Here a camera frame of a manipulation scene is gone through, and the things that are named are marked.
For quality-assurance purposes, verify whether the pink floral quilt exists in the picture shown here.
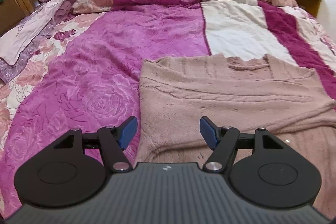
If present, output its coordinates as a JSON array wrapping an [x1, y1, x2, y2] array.
[[1, 0, 294, 217]]

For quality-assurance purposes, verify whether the lilac ruffled pillow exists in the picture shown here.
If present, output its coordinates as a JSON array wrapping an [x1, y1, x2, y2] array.
[[1, 0, 75, 84]]

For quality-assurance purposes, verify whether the pink knitted sweater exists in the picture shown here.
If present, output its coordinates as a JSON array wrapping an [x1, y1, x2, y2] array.
[[136, 54, 335, 217]]

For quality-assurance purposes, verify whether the magenta fleece blanket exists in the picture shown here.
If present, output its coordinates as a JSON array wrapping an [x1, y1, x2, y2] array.
[[258, 1, 335, 99]]

